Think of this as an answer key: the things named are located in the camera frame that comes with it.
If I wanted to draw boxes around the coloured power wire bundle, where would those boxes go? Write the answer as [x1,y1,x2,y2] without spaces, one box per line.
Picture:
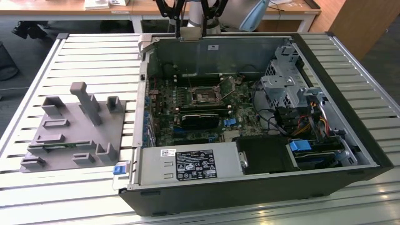
[293,116,330,136]

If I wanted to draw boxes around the silver square CPU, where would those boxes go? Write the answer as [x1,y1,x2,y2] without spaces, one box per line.
[180,27,204,43]

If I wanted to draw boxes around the blue disk carrier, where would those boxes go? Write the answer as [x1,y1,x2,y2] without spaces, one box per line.
[289,140,312,153]

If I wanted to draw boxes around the white box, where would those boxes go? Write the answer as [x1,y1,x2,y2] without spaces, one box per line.
[84,0,110,10]

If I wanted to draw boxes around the green motherboard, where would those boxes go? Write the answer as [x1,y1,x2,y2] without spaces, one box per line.
[146,75,266,147]

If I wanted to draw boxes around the black chair base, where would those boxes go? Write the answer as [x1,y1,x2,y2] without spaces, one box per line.
[10,20,49,39]

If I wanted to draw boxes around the CPU socket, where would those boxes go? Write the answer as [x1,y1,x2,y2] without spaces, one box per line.
[190,87,221,105]

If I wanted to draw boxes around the green RAM stick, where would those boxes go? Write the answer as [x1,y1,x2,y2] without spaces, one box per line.
[42,142,78,150]

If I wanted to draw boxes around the silver disk bay cage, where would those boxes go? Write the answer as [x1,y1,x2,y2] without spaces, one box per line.
[260,45,316,111]

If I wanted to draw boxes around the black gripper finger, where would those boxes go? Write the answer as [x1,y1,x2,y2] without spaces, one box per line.
[154,0,186,40]
[200,0,230,37]

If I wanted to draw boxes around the black wire in case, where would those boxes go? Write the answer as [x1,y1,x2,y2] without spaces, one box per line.
[254,108,284,132]

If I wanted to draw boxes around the metal socket cover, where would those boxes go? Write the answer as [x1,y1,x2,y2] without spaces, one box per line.
[217,75,242,91]

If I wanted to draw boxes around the black PC case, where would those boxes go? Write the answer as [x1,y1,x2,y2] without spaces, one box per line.
[112,31,394,218]

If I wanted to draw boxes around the wooden cabinet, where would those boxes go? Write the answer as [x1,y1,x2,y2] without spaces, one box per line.
[328,0,400,62]

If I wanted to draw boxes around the grey parts rack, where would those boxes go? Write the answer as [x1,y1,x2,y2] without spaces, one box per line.
[18,81,128,174]

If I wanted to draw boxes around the black plastic shroud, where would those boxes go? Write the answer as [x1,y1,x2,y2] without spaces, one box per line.
[234,136,300,176]

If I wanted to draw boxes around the thin metal locking lever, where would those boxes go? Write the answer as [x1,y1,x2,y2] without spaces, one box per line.
[218,89,234,102]

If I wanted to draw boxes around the black RAM slot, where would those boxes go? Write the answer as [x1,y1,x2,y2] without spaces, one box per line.
[180,105,228,111]
[174,80,220,86]
[180,110,229,116]
[174,75,220,82]

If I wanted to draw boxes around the silver power supply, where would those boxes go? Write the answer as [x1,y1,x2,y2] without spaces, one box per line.
[137,143,244,187]

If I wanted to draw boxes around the small silver heatsink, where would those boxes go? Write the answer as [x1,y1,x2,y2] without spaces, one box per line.
[222,130,240,142]

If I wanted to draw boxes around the black graphics card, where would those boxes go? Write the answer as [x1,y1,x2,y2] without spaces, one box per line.
[180,113,220,131]

